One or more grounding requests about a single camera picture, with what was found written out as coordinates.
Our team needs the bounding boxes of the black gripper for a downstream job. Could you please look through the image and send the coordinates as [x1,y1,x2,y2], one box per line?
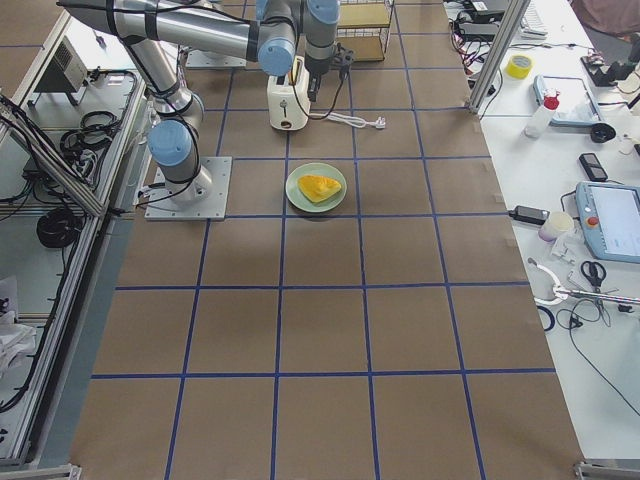
[305,42,355,102]

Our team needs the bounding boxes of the white toaster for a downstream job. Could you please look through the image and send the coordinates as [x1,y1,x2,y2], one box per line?
[267,55,310,131]

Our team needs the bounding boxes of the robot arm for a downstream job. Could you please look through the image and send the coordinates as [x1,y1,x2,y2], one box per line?
[60,1,340,210]

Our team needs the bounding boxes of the toast slice in toaster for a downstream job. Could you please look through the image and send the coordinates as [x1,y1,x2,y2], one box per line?
[289,56,304,86]

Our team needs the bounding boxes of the green plate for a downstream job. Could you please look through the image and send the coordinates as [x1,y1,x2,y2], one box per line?
[285,162,347,213]

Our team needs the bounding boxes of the triangular golden pastry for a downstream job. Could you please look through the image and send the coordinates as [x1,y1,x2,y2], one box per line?
[297,175,342,203]

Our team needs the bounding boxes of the yellow tape roll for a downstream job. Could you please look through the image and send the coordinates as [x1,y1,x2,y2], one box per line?
[505,54,533,80]

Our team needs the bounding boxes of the white bottle red cap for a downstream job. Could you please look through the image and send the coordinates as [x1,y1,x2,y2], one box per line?
[523,89,560,139]

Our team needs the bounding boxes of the black power adapter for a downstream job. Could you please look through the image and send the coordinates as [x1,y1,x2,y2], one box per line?
[508,205,549,225]

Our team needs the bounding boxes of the blue teach pendant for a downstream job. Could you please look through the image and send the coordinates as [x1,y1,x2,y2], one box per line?
[533,75,603,127]
[575,182,639,264]

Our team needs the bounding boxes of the black scissors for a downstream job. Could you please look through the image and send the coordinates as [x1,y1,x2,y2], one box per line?
[580,260,607,293]

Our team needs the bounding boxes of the wire basket with wooden shelf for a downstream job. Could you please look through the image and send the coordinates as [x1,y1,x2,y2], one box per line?
[337,0,394,62]

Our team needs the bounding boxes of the white toaster power cable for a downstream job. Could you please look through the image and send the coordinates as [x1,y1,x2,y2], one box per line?
[307,111,389,131]

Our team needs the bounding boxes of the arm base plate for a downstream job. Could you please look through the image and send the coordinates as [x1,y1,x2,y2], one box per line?
[144,156,232,221]
[182,47,246,70]

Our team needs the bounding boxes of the aluminium frame post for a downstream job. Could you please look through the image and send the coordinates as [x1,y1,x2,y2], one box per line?
[466,0,530,113]

